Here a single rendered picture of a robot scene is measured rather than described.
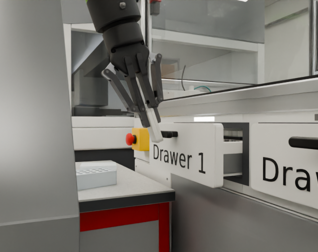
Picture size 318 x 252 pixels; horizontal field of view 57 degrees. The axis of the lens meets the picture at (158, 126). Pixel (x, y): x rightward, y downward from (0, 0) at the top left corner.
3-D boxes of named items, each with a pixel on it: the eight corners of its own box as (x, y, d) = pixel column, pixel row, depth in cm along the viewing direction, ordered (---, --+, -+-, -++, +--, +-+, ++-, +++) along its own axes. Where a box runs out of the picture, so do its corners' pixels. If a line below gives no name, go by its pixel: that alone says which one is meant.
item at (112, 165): (79, 170, 101) (79, 166, 101) (81, 167, 110) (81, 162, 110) (116, 169, 104) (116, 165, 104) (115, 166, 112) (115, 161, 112)
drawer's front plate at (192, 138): (214, 189, 49) (215, 123, 49) (149, 165, 75) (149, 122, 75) (223, 188, 49) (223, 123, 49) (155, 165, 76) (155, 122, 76)
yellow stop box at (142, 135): (137, 151, 90) (137, 128, 89) (129, 149, 96) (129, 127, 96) (152, 150, 92) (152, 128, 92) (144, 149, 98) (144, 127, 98)
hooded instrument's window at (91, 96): (57, 127, 130) (57, 25, 129) (41, 124, 293) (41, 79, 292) (255, 125, 176) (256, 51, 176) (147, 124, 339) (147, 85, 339)
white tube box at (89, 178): (73, 191, 72) (73, 175, 72) (60, 185, 78) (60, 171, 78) (117, 184, 80) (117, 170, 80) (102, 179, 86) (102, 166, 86)
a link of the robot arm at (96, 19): (92, -11, 49) (141, -19, 52) (81, 13, 60) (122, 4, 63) (105, 25, 50) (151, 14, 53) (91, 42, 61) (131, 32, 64)
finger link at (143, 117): (143, 102, 58) (129, 107, 57) (150, 126, 59) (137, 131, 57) (140, 102, 59) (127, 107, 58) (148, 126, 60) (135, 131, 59)
